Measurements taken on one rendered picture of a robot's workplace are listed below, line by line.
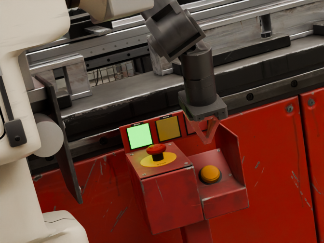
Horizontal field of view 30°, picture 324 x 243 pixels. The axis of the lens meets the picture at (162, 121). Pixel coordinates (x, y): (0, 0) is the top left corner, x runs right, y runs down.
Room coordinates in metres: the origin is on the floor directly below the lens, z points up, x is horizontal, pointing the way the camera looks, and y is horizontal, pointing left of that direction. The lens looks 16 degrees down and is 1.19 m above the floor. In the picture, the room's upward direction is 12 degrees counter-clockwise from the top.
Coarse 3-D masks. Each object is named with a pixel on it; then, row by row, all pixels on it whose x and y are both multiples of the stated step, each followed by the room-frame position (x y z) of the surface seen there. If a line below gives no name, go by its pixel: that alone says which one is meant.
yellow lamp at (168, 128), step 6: (162, 120) 1.20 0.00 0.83; (168, 120) 1.21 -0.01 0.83; (174, 120) 1.21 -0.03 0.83; (162, 126) 1.20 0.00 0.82; (168, 126) 1.20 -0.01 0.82; (174, 126) 1.21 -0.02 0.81; (162, 132) 1.20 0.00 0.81; (168, 132) 1.20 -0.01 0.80; (174, 132) 1.21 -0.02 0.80; (162, 138) 1.20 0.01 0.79; (168, 138) 1.20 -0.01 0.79
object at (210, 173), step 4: (204, 168) 1.14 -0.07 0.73; (208, 168) 1.14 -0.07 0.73; (212, 168) 1.14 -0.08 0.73; (216, 168) 1.14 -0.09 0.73; (204, 172) 1.13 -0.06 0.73; (208, 172) 1.13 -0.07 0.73; (212, 172) 1.13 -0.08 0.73; (216, 172) 1.13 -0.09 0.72; (204, 176) 1.12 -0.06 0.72; (208, 176) 1.12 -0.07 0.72; (212, 176) 1.12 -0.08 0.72; (216, 176) 1.12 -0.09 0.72; (204, 180) 1.12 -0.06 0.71; (208, 180) 1.12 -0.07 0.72; (212, 180) 1.12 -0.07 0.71; (216, 180) 1.12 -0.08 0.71
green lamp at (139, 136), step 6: (138, 126) 1.19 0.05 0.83; (144, 126) 1.20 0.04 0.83; (132, 132) 1.19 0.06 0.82; (138, 132) 1.19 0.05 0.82; (144, 132) 1.20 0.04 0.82; (132, 138) 1.19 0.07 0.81; (138, 138) 1.19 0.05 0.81; (144, 138) 1.20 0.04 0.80; (150, 138) 1.20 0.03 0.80; (132, 144) 1.19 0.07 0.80; (138, 144) 1.19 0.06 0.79; (144, 144) 1.19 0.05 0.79
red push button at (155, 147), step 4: (156, 144) 1.12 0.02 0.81; (160, 144) 1.12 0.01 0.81; (148, 148) 1.11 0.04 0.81; (152, 148) 1.10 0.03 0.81; (156, 148) 1.10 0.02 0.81; (160, 148) 1.10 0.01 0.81; (164, 148) 1.11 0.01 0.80; (148, 152) 1.10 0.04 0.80; (152, 152) 1.10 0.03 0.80; (156, 152) 1.10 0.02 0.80; (160, 152) 1.10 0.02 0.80; (152, 156) 1.11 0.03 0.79; (156, 156) 1.11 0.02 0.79; (160, 156) 1.11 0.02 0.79; (156, 160) 1.11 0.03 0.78; (160, 160) 1.11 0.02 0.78
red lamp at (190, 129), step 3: (186, 120) 1.21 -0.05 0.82; (186, 123) 1.21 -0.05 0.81; (189, 123) 1.21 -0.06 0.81; (201, 123) 1.22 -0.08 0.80; (204, 123) 1.22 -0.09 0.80; (189, 126) 1.21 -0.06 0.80; (201, 126) 1.22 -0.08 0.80; (204, 126) 1.22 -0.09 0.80; (207, 126) 1.22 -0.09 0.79; (189, 129) 1.21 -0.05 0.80; (192, 129) 1.21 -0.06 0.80; (201, 129) 1.22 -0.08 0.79; (204, 129) 1.22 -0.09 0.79; (189, 132) 1.21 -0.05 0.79; (192, 132) 1.21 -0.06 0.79
